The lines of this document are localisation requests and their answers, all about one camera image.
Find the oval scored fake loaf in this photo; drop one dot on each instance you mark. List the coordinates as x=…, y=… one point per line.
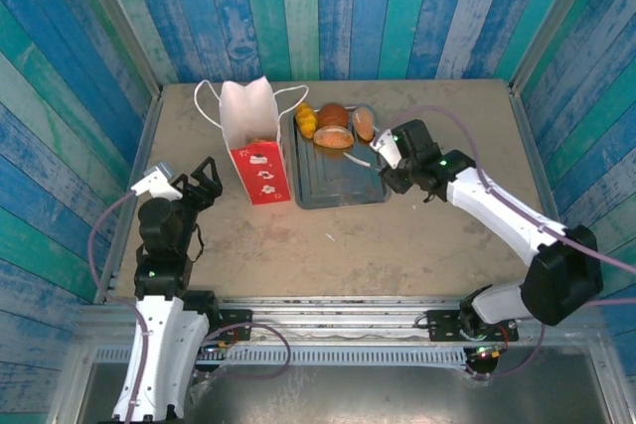
x=333, y=137

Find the pale oval fake bun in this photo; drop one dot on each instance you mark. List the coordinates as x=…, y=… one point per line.
x=363, y=123

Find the red white paper bag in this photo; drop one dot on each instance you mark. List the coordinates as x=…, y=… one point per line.
x=261, y=176

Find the round dark brown fake bun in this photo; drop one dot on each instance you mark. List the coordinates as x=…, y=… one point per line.
x=333, y=115

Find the yellow knobbly fake bread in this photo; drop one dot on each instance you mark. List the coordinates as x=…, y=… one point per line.
x=306, y=120

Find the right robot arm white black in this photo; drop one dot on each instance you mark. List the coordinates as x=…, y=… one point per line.
x=497, y=215

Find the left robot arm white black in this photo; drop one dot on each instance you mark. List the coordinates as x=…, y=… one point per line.
x=159, y=344

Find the dark metal baking tray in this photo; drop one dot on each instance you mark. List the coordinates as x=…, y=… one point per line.
x=338, y=181

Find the small circuit board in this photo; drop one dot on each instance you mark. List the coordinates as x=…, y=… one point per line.
x=216, y=346
x=487, y=352

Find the black round foot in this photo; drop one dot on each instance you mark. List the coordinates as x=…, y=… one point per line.
x=482, y=369

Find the black left mount plate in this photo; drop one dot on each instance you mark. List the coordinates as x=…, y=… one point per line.
x=236, y=320

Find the black mount plate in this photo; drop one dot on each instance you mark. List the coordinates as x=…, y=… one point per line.
x=444, y=327
x=236, y=320

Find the black right mount plate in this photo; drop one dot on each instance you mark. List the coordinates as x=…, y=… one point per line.
x=444, y=327

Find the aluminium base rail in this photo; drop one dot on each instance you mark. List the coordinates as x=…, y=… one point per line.
x=338, y=317

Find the aluminium frame post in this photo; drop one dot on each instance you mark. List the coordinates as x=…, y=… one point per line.
x=556, y=17
x=116, y=17

